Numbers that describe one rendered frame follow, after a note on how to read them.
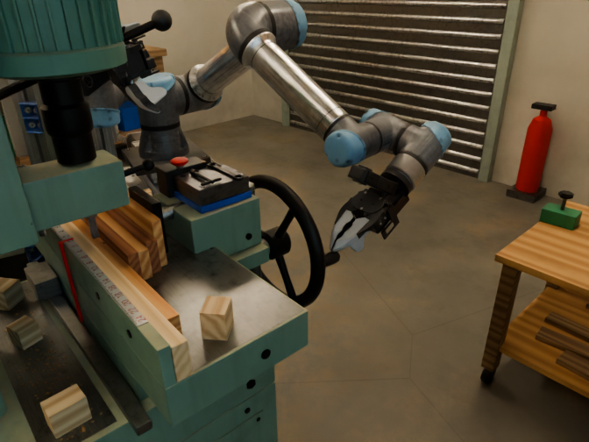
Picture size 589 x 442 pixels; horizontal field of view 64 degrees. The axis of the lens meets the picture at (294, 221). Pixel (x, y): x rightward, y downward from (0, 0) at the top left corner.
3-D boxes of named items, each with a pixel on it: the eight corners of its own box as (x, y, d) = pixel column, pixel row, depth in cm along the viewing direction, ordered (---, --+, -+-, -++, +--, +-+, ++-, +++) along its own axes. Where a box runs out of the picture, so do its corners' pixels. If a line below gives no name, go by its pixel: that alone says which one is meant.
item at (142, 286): (183, 339, 59) (179, 313, 57) (168, 347, 57) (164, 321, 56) (39, 191, 101) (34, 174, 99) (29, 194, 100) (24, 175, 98)
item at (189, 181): (251, 196, 82) (250, 167, 79) (195, 216, 76) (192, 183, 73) (211, 176, 91) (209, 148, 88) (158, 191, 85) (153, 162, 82)
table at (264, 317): (357, 317, 71) (358, 283, 69) (173, 431, 54) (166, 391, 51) (167, 196, 113) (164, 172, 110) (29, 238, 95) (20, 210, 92)
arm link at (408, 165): (421, 158, 96) (388, 148, 101) (408, 174, 94) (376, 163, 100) (428, 183, 101) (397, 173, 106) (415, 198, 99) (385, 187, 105)
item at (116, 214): (162, 270, 73) (157, 239, 70) (151, 274, 72) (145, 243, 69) (113, 227, 86) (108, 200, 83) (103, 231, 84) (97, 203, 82)
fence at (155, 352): (177, 383, 52) (170, 345, 50) (163, 391, 51) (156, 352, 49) (29, 209, 93) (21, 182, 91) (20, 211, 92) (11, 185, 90)
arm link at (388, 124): (351, 111, 103) (393, 131, 97) (379, 103, 110) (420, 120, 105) (343, 145, 107) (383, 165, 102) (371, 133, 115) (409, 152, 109)
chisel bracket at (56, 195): (132, 213, 71) (123, 160, 67) (31, 245, 63) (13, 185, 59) (113, 198, 76) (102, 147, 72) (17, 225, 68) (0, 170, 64)
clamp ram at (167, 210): (202, 240, 80) (195, 190, 76) (160, 255, 76) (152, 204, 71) (175, 222, 86) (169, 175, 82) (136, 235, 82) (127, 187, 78)
